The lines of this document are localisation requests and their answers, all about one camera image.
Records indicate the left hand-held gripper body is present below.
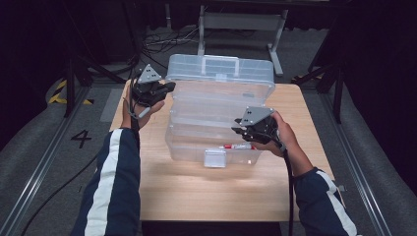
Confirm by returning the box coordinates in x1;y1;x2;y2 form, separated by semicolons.
131;63;165;107

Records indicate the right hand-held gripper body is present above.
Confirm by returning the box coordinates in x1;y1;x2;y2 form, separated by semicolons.
239;106;279;146

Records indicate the red and white tube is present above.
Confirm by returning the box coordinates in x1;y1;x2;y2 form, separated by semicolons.
223;143;257;151

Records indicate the clear plastic storage box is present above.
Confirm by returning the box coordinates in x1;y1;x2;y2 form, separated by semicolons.
164;53;276;169

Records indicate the person's right hand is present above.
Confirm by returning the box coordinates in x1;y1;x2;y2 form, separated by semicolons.
252;111;300;157

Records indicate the person's left hand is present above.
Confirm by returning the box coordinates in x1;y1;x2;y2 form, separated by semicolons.
121;96;166;131

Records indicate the black tripod stand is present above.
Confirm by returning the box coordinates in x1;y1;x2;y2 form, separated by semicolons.
63;53;128;118
290;57;346;125

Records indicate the grey metal stand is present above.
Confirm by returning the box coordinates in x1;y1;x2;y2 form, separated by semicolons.
197;4;289;78

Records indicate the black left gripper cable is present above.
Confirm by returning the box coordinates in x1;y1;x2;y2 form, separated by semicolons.
128;78;141;146

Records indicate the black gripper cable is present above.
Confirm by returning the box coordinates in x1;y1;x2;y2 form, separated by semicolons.
277;139;295;236
128;78;141;146

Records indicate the bundle of floor cables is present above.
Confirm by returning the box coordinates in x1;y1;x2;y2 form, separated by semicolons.
142;27;202;56

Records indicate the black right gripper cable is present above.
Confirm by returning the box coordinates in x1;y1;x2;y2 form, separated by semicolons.
277;139;295;236

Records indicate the metal floor rail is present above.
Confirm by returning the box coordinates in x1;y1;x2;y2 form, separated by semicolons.
318;92;393;236
0;84;90;236

